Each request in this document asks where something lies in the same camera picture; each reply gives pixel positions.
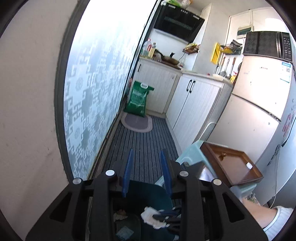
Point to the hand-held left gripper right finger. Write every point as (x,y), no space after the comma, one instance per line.
(165,171)

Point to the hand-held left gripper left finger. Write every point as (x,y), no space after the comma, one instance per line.
(127,171)

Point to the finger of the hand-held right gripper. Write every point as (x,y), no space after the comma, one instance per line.
(170,211)
(171,219)

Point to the white tissue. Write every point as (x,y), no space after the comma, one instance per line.
(148,214)

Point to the teal plastic trash bin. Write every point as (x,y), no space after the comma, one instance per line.
(143,192)

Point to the person's right forearm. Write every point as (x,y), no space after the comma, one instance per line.
(259,213)

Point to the sliding door floor track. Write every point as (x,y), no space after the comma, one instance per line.
(108,148)

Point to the pale green plastic chair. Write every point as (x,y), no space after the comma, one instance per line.
(192,155)

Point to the grey striped floor runner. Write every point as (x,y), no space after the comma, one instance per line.
(143,143)

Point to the crumpled brown paper scrap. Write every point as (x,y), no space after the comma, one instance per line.
(120,214)

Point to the small blue square packet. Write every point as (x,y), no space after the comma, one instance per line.
(124,233)

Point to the grey oval floor mat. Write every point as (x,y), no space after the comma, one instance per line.
(136,121)

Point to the small brown scrap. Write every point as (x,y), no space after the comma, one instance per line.
(223,157)

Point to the brown wooden tray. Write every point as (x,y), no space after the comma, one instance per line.
(233,166)

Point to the white double-door base cabinet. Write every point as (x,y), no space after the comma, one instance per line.
(194,106)

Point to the green rice bag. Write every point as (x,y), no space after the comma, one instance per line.
(138,97)

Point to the white single-door base cabinet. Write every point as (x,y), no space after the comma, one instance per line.
(159,88)

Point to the small white cap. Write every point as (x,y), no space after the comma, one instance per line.
(249,165)

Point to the patterned frosted glass door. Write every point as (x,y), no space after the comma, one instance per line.
(92,92)

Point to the small clear bottle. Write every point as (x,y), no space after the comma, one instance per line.
(182,63)

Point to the frying pan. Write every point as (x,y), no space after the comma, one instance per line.
(170,60)

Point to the hanging kitchen utensils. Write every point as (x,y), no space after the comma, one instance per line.
(223,69)

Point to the white refrigerator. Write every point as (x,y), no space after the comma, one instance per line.
(254,92)

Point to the yellow oil bottle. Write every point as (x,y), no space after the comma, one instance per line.
(152,51)

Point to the clear cooking oil bottle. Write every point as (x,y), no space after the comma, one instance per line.
(145,48)

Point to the red fridge magnet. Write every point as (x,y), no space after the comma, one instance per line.
(288,125)

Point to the black range hood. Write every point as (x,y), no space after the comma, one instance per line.
(178,22)

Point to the black microwave oven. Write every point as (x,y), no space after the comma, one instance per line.
(263,45)

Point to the dark door frame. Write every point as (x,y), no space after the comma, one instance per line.
(60,92)

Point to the wall spice shelf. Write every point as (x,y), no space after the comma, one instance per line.
(191,48)

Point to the yellow wall rack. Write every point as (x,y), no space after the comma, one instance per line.
(216,53)

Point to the wall electrical box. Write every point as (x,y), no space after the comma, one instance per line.
(244,32)

